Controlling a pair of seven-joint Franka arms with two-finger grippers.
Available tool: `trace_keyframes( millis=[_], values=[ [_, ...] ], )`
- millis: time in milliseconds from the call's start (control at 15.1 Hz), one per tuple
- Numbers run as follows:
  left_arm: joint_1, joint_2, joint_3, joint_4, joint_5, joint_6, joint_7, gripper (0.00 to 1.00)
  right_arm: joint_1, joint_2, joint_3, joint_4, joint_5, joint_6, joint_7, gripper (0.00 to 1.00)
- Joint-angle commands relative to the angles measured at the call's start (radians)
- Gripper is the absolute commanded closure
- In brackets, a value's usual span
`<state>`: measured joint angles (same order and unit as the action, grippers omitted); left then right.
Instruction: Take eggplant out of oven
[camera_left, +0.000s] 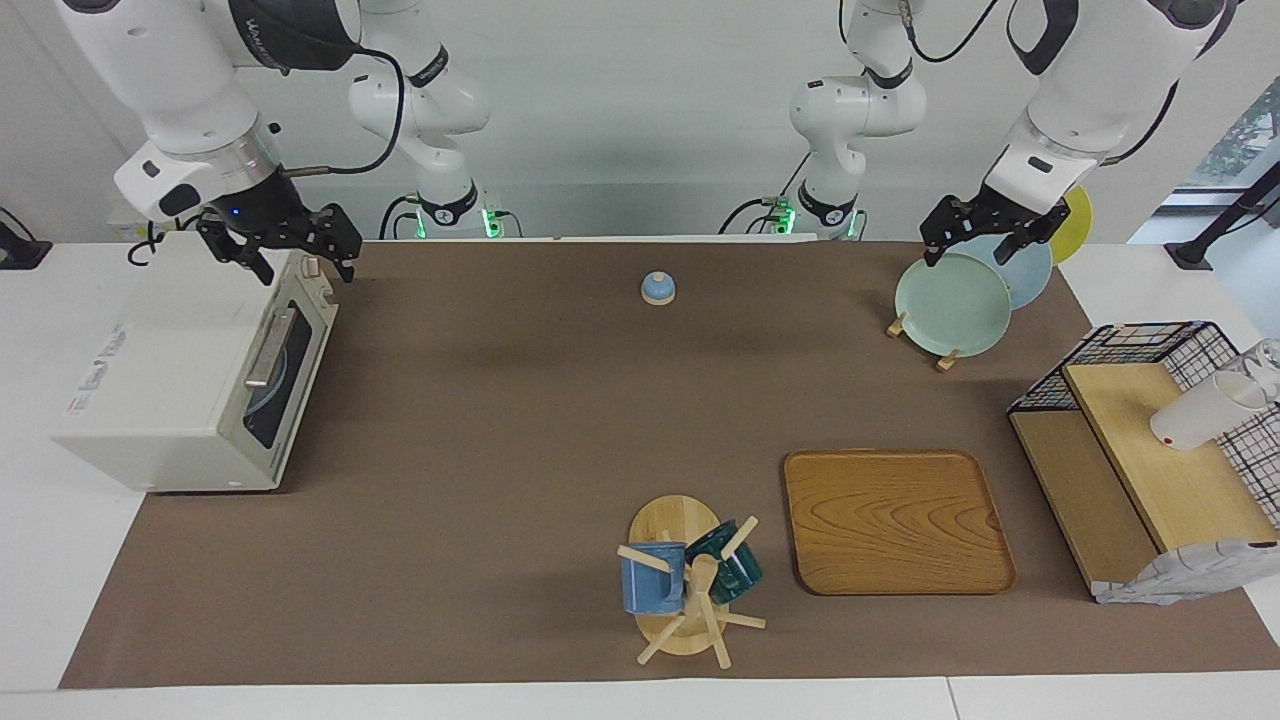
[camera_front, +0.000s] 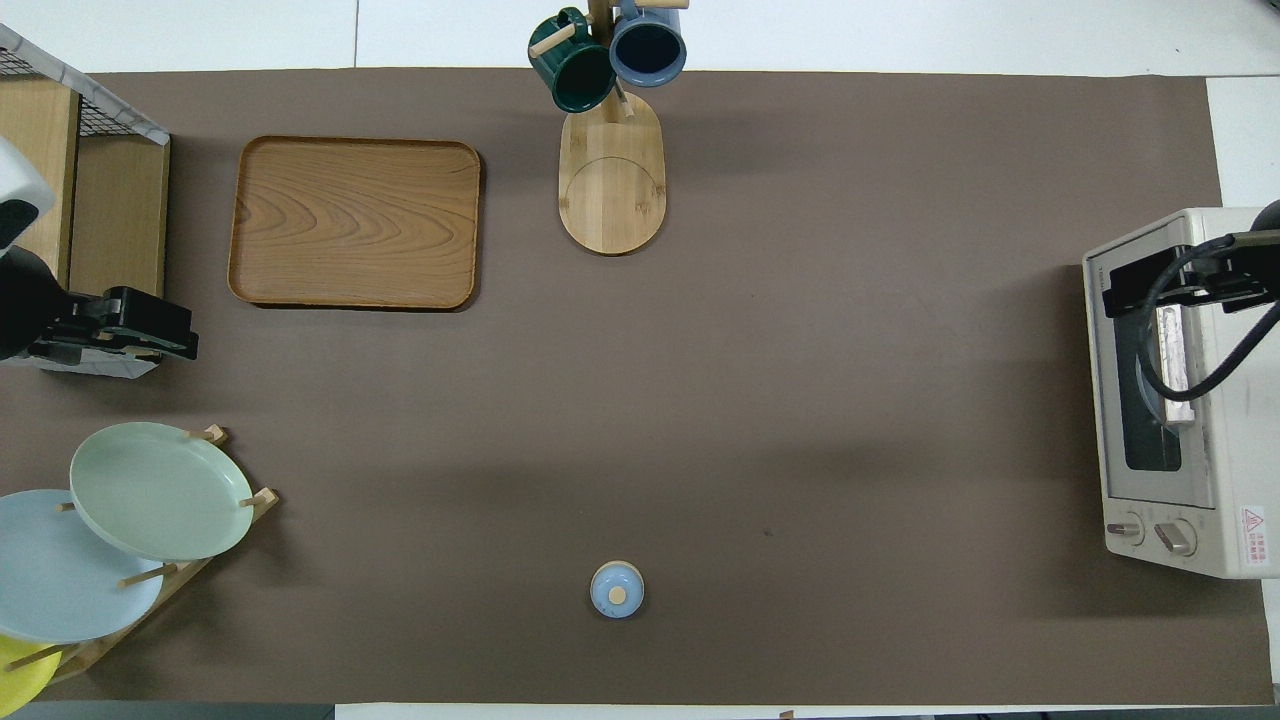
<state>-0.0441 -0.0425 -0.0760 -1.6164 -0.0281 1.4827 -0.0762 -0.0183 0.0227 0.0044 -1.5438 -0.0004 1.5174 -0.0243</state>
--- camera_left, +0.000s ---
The white glass oven door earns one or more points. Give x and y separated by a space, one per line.
285 420

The clear glass cup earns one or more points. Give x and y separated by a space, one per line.
1268 360

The light blue plate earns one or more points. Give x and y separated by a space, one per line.
272 385

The grey patterned cloth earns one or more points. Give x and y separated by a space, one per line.
1190 575

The small blue wooden-base bell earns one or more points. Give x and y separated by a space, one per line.
658 290

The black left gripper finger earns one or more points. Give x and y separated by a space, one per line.
1022 245
945 222

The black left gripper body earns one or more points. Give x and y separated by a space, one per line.
1010 215

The light wooden stepped shelf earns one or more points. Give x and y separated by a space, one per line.
1170 470

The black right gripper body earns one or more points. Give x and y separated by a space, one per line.
270 210

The wooden plate rack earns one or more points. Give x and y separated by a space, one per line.
895 327

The pale green plate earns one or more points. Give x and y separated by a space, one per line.
950 305

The dark green mug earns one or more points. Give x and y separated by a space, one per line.
740 575

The grey framed window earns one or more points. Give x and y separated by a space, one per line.
1250 130

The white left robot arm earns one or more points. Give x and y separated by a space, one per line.
1090 90

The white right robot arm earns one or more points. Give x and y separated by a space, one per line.
180 80

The brown table mat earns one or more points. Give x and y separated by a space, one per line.
480 450

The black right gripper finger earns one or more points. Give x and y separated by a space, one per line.
240 250
343 240

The black clamp device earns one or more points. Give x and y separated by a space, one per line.
20 255

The white cup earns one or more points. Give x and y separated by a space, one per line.
1195 415

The blue mug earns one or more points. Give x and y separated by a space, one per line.
650 590

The white toaster oven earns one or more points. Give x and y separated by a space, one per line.
150 370

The wooden mug tree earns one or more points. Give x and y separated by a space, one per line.
670 520

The yellow plate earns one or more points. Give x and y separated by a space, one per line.
1078 225

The blue racked plate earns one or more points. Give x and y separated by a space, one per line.
1030 275

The brown wooden tray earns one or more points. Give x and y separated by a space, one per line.
895 525

